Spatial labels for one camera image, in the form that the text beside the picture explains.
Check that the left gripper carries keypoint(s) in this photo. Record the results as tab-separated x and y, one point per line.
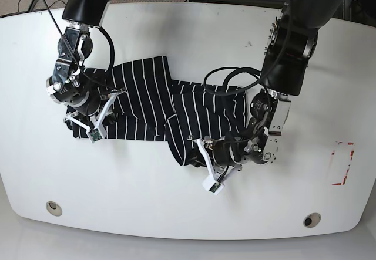
221	157

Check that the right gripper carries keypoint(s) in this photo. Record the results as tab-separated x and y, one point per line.
87	106

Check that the navy white striped t-shirt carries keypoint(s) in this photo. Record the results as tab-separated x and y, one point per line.
157	108

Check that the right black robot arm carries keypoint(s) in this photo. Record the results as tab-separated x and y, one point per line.
75	46

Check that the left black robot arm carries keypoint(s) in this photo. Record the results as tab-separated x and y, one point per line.
292	42

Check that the red tape corner marking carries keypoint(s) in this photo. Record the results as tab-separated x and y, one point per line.
340	162

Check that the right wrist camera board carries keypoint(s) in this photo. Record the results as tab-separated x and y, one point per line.
94	135

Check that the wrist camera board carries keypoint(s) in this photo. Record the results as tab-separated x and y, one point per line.
94	135
212	186

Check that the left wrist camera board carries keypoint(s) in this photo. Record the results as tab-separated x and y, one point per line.
212	186

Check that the left table cable grommet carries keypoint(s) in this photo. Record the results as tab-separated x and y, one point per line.
53	208

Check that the table cable grommet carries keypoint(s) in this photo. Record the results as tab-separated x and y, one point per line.
53	208
312	220

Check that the right table cable grommet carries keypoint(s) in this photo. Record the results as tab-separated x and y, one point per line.
312	220

